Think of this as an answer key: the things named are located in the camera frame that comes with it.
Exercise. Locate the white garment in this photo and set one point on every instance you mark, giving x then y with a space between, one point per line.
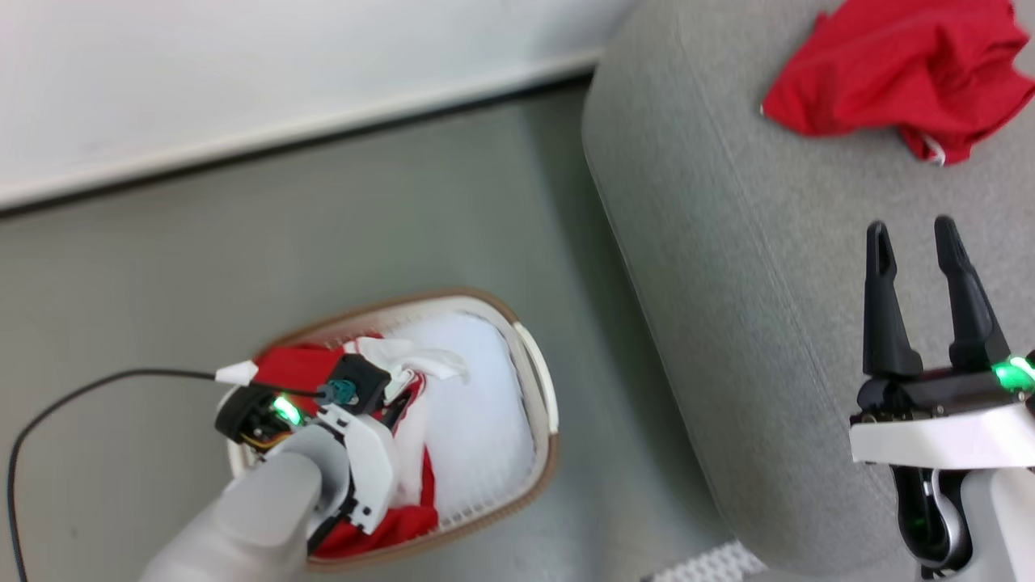
420 360

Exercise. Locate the red jersey with black number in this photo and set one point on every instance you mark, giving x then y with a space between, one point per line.
404 525

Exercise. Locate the grey fabric sofa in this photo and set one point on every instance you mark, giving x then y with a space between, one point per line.
768 323

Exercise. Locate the grey and white left arm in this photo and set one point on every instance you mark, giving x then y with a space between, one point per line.
259 517

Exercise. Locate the white laundry basket, brown rim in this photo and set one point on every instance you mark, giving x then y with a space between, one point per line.
517 485

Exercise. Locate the white baseboard with black strip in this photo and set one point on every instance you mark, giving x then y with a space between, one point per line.
283 129

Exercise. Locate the white and grey right arm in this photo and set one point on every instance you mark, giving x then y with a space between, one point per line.
999 525

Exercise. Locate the left gripper, black and white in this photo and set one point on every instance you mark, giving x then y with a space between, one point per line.
259 414

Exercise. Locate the pale blue garment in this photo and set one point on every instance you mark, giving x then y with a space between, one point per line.
477 420

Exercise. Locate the plain red shirt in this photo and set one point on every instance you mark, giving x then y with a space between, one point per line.
889 65

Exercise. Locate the white ribbed plastic object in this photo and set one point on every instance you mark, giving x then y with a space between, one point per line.
711 566

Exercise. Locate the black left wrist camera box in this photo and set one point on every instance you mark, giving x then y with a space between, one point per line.
358 384

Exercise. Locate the right gripper, black and white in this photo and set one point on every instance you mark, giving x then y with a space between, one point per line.
938 428

